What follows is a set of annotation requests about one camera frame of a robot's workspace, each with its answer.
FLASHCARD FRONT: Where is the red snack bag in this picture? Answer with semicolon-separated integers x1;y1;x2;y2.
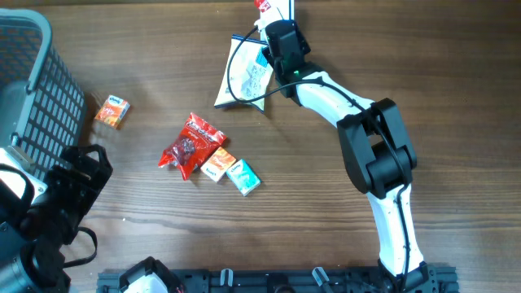
158;112;227;181

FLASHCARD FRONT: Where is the camera cable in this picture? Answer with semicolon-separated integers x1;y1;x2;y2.
0;162;99;269
225;26;412;293

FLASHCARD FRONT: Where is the red candy bar wrapper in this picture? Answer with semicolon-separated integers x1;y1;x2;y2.
254;0;271;13

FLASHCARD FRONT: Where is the grey plastic shopping basket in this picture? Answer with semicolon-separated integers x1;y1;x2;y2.
1;8;87;180

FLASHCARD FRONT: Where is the orange tissue pack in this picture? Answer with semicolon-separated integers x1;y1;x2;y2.
94;95;130;129
201;146;236;182

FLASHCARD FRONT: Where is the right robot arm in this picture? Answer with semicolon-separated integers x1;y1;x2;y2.
263;20;440;292

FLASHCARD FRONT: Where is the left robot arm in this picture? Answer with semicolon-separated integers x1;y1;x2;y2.
1;144;113;292

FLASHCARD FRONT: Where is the cream snack pouch blue seal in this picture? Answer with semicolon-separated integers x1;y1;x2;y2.
214;38;274;108

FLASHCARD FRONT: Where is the left camera cable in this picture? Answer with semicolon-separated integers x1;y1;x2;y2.
0;162;99;269

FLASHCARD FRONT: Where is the right camera cable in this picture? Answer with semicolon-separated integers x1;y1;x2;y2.
225;26;412;293

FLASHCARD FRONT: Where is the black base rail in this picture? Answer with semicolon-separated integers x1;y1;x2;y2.
96;266;460;293

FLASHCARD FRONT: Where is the teal tissue pack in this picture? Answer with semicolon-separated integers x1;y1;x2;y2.
226;160;261;197

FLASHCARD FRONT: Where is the white barcode scanner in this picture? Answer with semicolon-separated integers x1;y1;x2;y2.
254;0;294;41

